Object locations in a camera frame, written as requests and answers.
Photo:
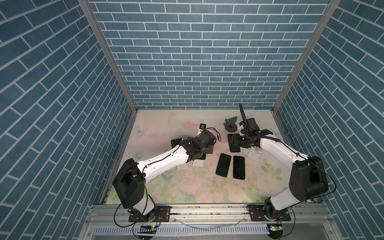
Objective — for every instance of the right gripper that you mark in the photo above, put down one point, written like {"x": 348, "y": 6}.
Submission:
{"x": 245, "y": 146}

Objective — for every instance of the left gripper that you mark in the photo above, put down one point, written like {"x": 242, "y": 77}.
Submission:
{"x": 210, "y": 147}

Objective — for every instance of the white phone stand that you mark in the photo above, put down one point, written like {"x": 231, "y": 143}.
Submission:
{"x": 255, "y": 153}
{"x": 182, "y": 167}
{"x": 198, "y": 163}

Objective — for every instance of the purple case phone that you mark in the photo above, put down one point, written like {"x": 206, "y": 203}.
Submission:
{"x": 231, "y": 141}

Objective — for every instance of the round black phone stand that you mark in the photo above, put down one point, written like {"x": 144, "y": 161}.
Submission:
{"x": 230, "y": 125}

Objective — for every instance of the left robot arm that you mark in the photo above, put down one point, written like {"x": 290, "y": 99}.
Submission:
{"x": 130, "y": 181}

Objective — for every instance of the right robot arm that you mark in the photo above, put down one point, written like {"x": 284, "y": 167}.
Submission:
{"x": 307, "y": 180}

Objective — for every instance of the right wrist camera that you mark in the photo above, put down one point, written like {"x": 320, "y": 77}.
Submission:
{"x": 245, "y": 123}

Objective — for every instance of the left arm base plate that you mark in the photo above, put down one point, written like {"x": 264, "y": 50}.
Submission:
{"x": 159, "y": 213}

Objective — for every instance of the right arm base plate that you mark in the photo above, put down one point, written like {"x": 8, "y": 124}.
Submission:
{"x": 259, "y": 213}

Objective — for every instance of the aluminium mounting rail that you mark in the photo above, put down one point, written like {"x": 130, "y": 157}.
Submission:
{"x": 211, "y": 222}

